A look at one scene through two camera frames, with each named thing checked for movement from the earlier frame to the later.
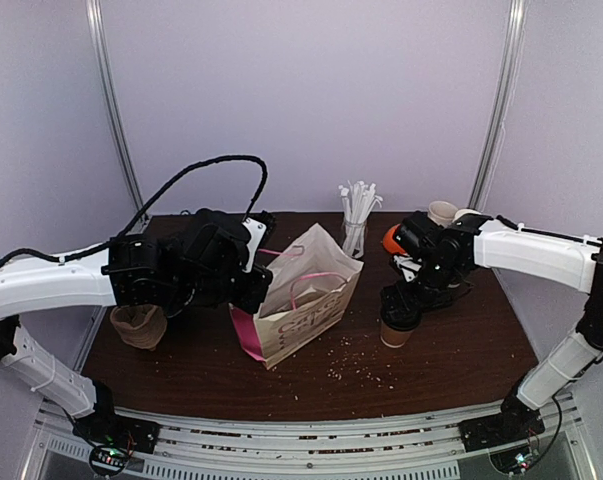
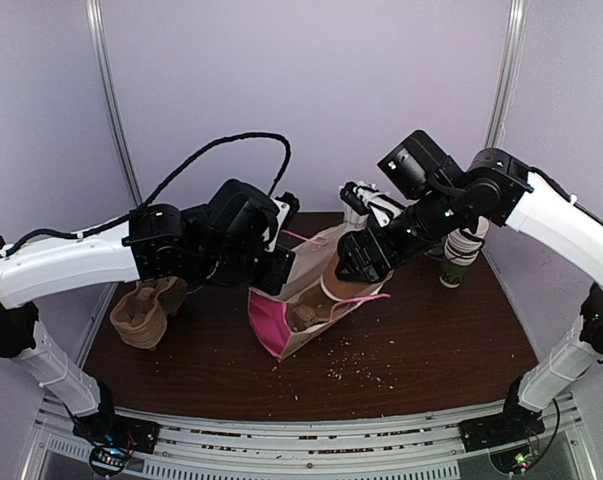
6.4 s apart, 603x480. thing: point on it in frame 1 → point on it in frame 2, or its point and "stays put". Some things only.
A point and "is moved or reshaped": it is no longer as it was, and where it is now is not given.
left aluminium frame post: x=95 y=21 stays put
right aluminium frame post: x=511 y=61 stays put
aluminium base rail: x=424 y=447 stays put
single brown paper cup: x=394 y=338 → x=339 y=289
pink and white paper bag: x=312 y=283 is moved or reshaped
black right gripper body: x=398 y=307 → x=363 y=257
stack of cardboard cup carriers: x=139 y=325 stays put
